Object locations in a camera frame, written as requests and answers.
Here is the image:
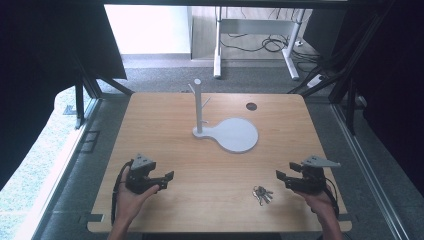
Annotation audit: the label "bunch of metal keys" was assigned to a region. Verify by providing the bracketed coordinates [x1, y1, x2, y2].
[252, 185, 275, 207]

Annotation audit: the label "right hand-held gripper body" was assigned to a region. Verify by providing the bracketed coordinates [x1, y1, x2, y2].
[285, 154, 342, 195]

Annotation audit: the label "black curtain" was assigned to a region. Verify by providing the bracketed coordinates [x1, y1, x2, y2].
[0, 0, 128, 192]
[301, 0, 424, 198]

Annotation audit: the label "aluminium floor rail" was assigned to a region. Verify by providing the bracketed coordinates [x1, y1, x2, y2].
[16, 98, 103, 240]
[331, 103, 412, 240]

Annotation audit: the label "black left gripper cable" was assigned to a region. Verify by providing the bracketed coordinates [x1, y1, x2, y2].
[110, 159, 135, 226]

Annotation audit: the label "black metal stand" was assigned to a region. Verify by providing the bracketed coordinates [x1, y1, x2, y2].
[68, 54, 135, 130]
[287, 6, 394, 136]

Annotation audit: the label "black floor cables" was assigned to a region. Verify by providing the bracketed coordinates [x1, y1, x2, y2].
[219, 32, 323, 65]

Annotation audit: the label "white desk frame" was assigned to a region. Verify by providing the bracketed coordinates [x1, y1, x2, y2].
[213, 5, 306, 81]

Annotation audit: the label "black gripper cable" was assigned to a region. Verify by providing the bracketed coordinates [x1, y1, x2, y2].
[324, 177, 341, 218]
[110, 159, 135, 226]

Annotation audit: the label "person's left hand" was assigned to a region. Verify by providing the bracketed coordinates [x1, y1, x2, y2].
[114, 175, 161, 228]

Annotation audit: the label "white key stand with pegs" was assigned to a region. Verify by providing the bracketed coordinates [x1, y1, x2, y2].
[187, 78, 260, 154]

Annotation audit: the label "white board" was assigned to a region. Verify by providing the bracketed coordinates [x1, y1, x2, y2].
[103, 4, 193, 55]

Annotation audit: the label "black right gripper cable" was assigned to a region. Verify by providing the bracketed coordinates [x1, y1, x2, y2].
[324, 177, 341, 218]

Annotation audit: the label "white power strip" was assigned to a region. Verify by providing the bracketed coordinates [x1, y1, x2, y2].
[306, 73, 326, 89]

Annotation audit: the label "person's right hand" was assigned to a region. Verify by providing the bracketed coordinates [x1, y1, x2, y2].
[294, 185, 338, 219]

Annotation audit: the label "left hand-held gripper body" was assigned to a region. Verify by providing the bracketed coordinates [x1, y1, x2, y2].
[125, 152, 158, 195]

